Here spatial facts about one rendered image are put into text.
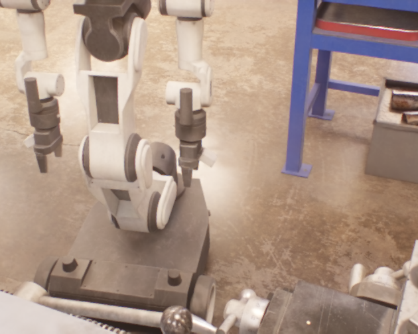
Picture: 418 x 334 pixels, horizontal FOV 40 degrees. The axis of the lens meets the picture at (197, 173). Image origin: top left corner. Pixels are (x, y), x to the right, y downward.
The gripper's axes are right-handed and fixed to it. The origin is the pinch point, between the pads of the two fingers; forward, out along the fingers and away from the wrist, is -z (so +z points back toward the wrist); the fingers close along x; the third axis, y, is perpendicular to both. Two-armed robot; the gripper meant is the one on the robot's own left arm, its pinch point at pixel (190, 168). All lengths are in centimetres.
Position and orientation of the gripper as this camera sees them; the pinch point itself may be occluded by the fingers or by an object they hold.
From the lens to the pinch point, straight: 165.5
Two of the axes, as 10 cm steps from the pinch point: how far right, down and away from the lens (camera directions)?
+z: 0.0, -8.8, -4.7
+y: 9.8, 0.9, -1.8
